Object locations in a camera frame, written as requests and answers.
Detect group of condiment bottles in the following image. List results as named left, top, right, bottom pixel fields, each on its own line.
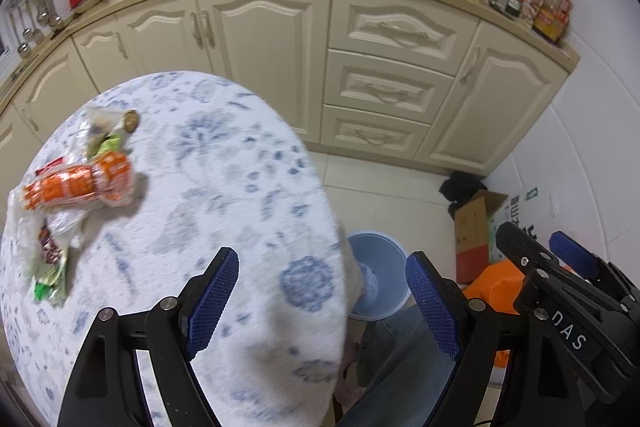
left=502, top=0, right=576, bottom=45

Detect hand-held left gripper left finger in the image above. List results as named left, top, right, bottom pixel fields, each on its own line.
left=57, top=247, right=240, bottom=427

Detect white crumpled plastic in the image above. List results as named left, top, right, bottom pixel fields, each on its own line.
left=357, top=263, right=383, bottom=305

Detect green white wrapper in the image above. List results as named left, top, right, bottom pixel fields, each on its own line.
left=31, top=257, right=71, bottom=308

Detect black bag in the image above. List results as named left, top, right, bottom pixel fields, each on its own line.
left=439, top=171, right=488, bottom=208

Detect blue floral tablecloth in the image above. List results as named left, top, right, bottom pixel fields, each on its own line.
left=0, top=71, right=351, bottom=427

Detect orange snack packet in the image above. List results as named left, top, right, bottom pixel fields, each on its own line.
left=21, top=152, right=133, bottom=212

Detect clear plastic bag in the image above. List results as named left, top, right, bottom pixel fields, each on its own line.
left=75, top=107, right=126, bottom=158

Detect small green wrapper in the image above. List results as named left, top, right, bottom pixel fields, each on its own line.
left=97, top=134, right=126, bottom=155

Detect white rice sack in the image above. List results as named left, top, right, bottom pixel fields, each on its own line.
left=492, top=187, right=543, bottom=263

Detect blue plastic bin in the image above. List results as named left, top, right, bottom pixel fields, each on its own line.
left=345, top=231, right=410, bottom=320

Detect row of hanging steel utensils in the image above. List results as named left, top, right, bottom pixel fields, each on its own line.
left=5, top=0, right=66, bottom=58

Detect orange plastic bag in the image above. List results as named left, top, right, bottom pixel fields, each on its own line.
left=462, top=257, right=531, bottom=370

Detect clear packet dark red contents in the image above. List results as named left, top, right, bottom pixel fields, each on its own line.
left=35, top=212, right=88, bottom=268

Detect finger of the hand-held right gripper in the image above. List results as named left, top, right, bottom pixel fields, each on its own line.
left=495, top=221, right=640, bottom=405
left=550, top=231, right=640, bottom=308

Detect cream cabinet drawer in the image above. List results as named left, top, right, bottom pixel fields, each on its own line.
left=327, top=0, right=482, bottom=75
left=320, top=104, right=433, bottom=160
left=325, top=49, right=456, bottom=125

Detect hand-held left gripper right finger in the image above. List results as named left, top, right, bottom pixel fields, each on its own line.
left=405, top=251, right=586, bottom=427

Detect brown cardboard box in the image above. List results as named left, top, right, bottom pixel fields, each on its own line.
left=452, top=189, right=510, bottom=285

